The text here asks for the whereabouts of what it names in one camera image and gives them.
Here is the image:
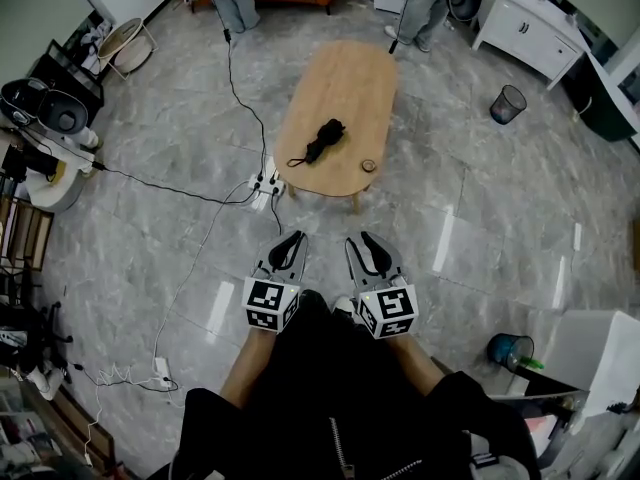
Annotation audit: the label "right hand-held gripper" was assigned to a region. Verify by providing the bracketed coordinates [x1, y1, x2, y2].
[345, 231, 419, 340]

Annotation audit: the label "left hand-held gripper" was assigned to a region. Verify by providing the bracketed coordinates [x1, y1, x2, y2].
[241, 230, 309, 336]

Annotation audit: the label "black umbrella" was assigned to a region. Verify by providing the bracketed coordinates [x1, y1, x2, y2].
[286, 118, 347, 169]

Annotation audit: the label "person's right forearm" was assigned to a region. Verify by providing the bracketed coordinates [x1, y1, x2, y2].
[387, 335, 446, 398]

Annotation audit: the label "person's left forearm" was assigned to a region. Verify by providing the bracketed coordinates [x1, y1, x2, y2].
[219, 325, 279, 409]

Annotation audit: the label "person's right shoe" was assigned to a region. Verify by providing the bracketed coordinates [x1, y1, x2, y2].
[332, 295, 358, 319]

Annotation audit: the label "white power strip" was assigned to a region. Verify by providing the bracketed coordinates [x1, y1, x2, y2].
[153, 356, 174, 389]
[247, 169, 287, 197]

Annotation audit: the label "person's black jacket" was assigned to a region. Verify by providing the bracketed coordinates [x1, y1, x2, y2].
[149, 290, 542, 480]

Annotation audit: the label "blue wastebasket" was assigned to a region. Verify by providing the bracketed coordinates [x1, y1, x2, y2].
[487, 332, 536, 373]

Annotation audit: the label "oval wooden table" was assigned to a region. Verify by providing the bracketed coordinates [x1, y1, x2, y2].
[273, 40, 400, 215]

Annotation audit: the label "white round chair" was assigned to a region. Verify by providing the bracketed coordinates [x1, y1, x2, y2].
[21, 125, 102, 214]

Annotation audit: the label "white box appliance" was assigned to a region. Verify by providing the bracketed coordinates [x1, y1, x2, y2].
[542, 309, 640, 419]

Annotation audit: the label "black office chair base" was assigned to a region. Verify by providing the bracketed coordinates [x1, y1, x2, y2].
[0, 300, 74, 375]

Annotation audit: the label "wooden frames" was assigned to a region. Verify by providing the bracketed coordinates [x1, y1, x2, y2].
[0, 195, 55, 270]

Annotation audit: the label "low wooden shelf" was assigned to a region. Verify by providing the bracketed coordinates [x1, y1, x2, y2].
[49, 386, 127, 480]

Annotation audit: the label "black backpack rig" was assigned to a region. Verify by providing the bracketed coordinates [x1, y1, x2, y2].
[0, 77, 90, 137]

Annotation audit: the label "white cabinet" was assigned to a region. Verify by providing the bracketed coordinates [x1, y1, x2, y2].
[471, 0, 587, 92]

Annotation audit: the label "thin black cable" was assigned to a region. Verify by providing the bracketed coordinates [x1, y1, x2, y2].
[269, 192, 284, 237]

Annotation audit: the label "long white cable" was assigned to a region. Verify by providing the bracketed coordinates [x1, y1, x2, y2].
[151, 179, 261, 369]

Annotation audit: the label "long black floor cable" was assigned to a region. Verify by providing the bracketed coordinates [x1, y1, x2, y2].
[92, 161, 259, 207]

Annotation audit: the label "black cable with adapter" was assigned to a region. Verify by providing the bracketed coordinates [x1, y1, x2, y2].
[222, 26, 281, 185]
[388, 0, 419, 55]

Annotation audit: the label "black cable with plug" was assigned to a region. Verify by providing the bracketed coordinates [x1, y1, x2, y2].
[69, 362, 180, 394]

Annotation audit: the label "black wire wastebasket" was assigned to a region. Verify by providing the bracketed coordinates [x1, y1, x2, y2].
[489, 84, 528, 126]

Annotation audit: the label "tangled white cable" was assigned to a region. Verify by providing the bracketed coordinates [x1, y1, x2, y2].
[82, 365, 174, 467]

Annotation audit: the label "round wire side table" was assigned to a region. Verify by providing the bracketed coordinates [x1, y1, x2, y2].
[97, 16, 159, 82]

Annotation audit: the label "black picture frame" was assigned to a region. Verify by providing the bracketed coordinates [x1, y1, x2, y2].
[42, 10, 114, 112]

